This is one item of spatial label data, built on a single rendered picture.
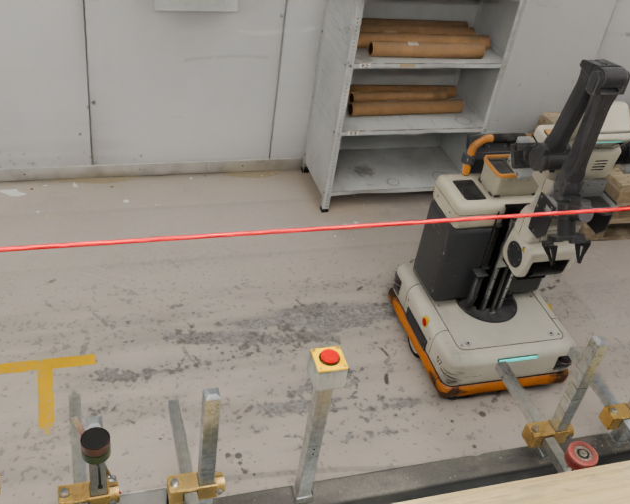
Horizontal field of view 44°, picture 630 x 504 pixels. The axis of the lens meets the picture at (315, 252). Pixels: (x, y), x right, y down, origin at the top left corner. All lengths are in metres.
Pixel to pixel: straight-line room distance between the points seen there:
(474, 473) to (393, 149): 2.82
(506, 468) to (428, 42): 2.39
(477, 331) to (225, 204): 1.64
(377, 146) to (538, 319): 1.70
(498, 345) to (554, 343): 0.26
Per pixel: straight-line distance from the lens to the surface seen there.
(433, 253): 3.33
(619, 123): 2.81
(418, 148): 4.83
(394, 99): 4.35
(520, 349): 3.36
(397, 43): 4.00
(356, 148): 4.68
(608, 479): 2.17
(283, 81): 4.34
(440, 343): 3.28
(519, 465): 2.36
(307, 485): 2.07
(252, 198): 4.35
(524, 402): 2.37
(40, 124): 4.29
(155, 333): 3.49
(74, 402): 2.11
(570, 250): 3.09
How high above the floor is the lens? 2.45
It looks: 38 degrees down
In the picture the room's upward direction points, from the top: 10 degrees clockwise
